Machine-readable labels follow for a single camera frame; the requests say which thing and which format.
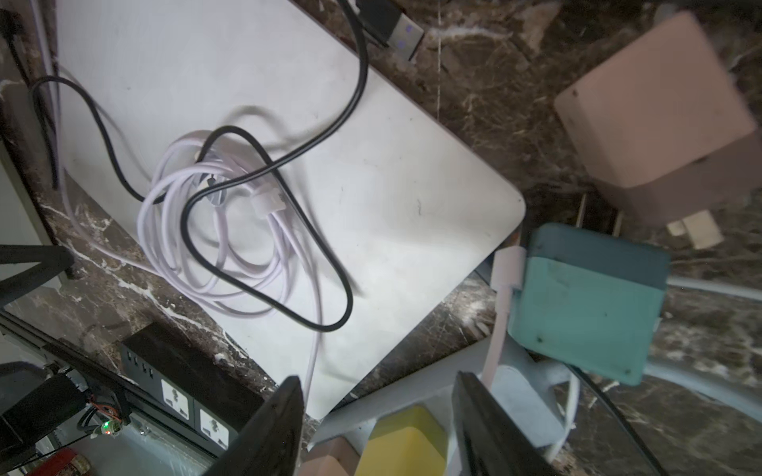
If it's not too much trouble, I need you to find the black power strip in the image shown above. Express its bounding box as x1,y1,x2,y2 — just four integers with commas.
119,323,264,456

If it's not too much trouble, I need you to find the teal plug adapter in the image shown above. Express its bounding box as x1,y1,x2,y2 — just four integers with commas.
507,223,671,386

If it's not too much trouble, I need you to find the pink plug adapter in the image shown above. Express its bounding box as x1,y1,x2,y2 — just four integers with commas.
555,11,761,249
297,436,360,476

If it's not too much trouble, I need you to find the black charger cable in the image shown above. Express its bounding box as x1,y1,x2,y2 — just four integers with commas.
29,0,427,333

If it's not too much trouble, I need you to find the yellow plug adapter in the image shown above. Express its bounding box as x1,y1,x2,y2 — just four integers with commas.
355,406,448,476

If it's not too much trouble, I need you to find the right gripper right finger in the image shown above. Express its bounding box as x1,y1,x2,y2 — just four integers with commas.
452,372,556,475

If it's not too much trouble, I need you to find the grey power strip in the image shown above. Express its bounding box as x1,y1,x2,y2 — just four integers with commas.
308,337,564,461

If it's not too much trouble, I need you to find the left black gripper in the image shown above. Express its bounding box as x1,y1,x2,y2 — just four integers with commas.
0,243,132,471

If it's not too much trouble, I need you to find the white laptop centre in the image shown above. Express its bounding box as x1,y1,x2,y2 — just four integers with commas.
56,1,525,418

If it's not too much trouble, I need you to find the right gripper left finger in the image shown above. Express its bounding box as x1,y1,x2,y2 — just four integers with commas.
204,376,305,476

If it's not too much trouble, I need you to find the white coiled charger cable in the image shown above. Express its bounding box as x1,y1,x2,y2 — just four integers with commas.
29,0,325,406

